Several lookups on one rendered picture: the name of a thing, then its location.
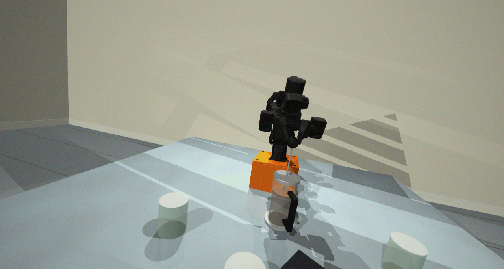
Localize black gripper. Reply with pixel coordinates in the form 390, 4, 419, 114
259, 110, 327, 145

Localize glass french press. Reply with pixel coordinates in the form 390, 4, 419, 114
265, 137, 300, 232

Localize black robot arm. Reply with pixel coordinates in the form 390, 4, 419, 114
266, 76, 309, 162

